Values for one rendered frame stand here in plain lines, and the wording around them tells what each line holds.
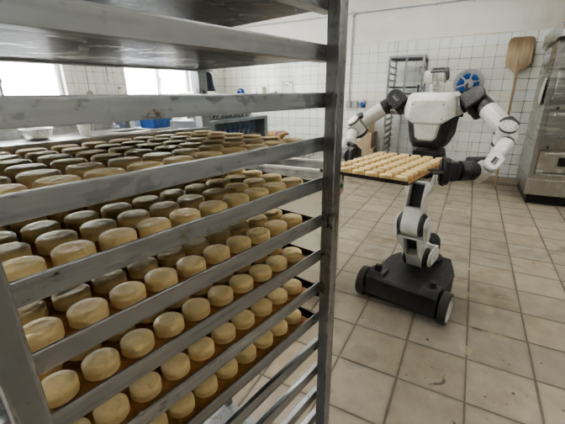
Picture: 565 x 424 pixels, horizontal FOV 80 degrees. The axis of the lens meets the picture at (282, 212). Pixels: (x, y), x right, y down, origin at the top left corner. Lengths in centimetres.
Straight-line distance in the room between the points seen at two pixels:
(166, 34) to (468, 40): 570
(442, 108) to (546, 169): 319
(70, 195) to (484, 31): 588
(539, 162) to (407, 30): 273
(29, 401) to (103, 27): 40
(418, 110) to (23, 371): 198
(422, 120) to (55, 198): 189
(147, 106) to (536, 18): 584
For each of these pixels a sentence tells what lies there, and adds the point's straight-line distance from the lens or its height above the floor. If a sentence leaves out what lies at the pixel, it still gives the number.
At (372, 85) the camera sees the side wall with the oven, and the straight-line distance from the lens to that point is 620.
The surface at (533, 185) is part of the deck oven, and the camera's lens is 517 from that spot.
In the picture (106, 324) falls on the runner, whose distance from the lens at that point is 51.
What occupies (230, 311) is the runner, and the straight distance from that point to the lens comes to 64.
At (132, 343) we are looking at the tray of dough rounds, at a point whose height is 97.
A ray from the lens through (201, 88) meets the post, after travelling 104.
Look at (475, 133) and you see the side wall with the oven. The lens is 603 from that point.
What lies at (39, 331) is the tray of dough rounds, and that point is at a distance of 53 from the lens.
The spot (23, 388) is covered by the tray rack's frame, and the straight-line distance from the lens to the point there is 47.
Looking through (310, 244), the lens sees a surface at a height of 40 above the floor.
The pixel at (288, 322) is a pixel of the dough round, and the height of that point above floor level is 78.
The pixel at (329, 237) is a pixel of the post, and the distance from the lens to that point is 80.
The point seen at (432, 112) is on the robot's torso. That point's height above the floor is 123.
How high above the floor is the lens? 133
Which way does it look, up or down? 19 degrees down
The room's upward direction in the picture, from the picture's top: 1 degrees counter-clockwise
